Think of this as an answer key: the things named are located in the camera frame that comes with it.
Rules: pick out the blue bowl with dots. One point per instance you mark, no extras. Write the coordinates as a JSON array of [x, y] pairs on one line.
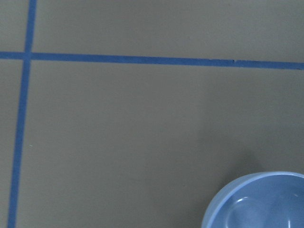
[[259, 200]]

